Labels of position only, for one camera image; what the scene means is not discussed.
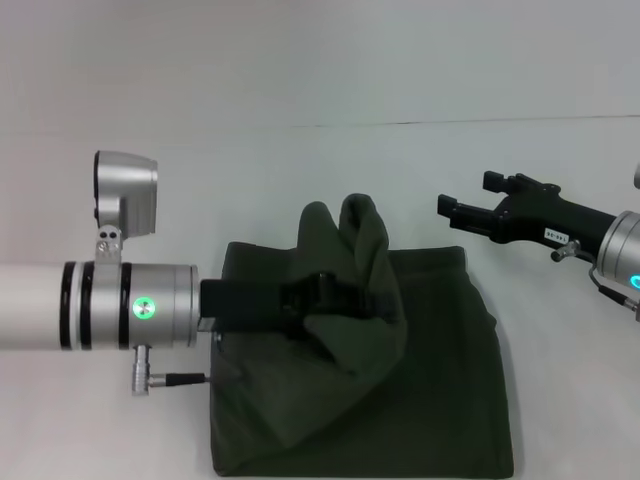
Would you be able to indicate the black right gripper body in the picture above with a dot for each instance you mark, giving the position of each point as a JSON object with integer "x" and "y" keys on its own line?
{"x": 550, "y": 215}

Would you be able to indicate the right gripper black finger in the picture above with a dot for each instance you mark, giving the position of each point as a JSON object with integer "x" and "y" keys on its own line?
{"x": 497, "y": 181}
{"x": 470, "y": 215}

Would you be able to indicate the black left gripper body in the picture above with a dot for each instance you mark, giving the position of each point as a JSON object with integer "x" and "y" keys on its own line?
{"x": 240, "y": 305}

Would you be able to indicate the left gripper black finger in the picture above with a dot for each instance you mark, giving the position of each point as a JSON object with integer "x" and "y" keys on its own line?
{"x": 350, "y": 300}

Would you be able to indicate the dark green FREE t-shirt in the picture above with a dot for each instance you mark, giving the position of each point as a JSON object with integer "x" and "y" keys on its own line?
{"x": 450, "y": 350}

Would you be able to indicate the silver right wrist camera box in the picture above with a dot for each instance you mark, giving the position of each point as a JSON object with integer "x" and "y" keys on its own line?
{"x": 637, "y": 176}

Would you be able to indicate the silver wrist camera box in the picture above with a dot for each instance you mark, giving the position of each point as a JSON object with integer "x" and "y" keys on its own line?
{"x": 637, "y": 176}
{"x": 127, "y": 192}

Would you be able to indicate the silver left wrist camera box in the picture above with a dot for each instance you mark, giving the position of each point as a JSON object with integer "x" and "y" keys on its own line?
{"x": 127, "y": 192}

